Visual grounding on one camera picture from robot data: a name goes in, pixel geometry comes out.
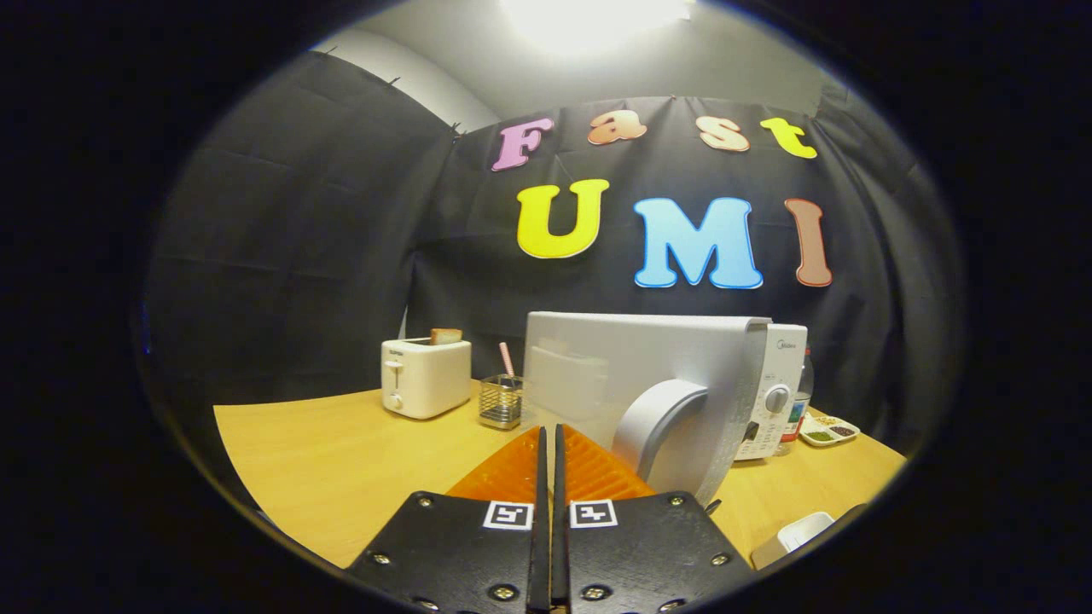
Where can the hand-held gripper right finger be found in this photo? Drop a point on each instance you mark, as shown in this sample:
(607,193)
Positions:
(648,554)

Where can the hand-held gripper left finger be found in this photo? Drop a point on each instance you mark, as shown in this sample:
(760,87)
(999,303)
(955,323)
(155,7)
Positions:
(452,554)

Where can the white microwave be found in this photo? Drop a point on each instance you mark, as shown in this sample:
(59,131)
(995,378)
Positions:
(640,358)

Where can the white rectangular plate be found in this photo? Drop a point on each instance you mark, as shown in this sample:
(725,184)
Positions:
(798,537)

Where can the metal mesh holder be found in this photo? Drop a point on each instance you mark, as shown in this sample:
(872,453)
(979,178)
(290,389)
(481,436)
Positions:
(501,405)

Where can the white toaster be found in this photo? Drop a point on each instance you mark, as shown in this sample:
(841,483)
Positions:
(426,379)

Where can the pink striped straw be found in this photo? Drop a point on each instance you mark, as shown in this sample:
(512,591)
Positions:
(507,358)

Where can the white divided dish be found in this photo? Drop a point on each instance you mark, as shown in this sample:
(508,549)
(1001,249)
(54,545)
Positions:
(809,425)

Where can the clear plastic bottle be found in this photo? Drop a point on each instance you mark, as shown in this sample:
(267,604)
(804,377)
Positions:
(799,409)

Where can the toasted bread slice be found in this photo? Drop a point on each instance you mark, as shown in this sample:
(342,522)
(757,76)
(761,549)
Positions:
(445,337)

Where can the black backdrop cloth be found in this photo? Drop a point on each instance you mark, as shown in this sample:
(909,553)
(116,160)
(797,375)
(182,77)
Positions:
(290,239)

